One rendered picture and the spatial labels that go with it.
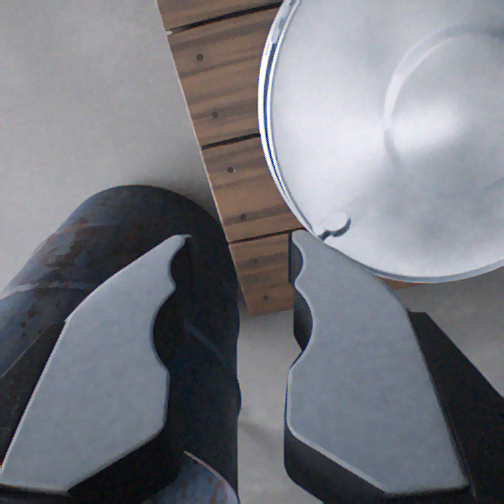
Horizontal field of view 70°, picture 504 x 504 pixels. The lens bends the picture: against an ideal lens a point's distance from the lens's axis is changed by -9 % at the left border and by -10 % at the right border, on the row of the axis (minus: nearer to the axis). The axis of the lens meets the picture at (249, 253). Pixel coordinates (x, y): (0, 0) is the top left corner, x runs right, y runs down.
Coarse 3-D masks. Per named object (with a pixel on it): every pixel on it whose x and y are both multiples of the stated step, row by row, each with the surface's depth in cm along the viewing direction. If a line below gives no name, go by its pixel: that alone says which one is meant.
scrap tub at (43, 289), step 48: (144, 192) 69; (48, 240) 59; (96, 240) 53; (144, 240) 56; (48, 288) 43; (96, 288) 44; (192, 288) 54; (0, 336) 36; (192, 336) 47; (192, 384) 41; (192, 432) 37; (192, 480) 59
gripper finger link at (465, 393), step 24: (408, 312) 8; (432, 336) 7; (432, 360) 7; (456, 360) 7; (456, 384) 6; (480, 384) 6; (456, 408) 6; (480, 408) 6; (456, 432) 5; (480, 432) 5; (480, 456) 5; (480, 480) 5
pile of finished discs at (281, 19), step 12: (288, 0) 23; (288, 12) 23; (276, 24) 25; (276, 36) 24; (276, 48) 25; (264, 60) 25; (264, 72) 25; (264, 84) 25; (264, 96) 26; (264, 108) 27; (264, 120) 27; (264, 132) 27; (264, 144) 29; (276, 180) 29; (288, 204) 30; (336, 216) 31; (348, 216) 31; (336, 228) 32; (348, 228) 32
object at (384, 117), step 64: (320, 0) 22; (384, 0) 22; (448, 0) 22; (320, 64) 24; (384, 64) 24; (448, 64) 24; (320, 128) 27; (384, 128) 27; (448, 128) 26; (320, 192) 29; (384, 192) 29; (448, 192) 29; (384, 256) 33; (448, 256) 32
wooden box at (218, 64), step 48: (192, 0) 26; (240, 0) 26; (192, 48) 28; (240, 48) 28; (192, 96) 30; (240, 96) 30; (240, 144) 32; (240, 192) 34; (240, 240) 38; (288, 288) 40
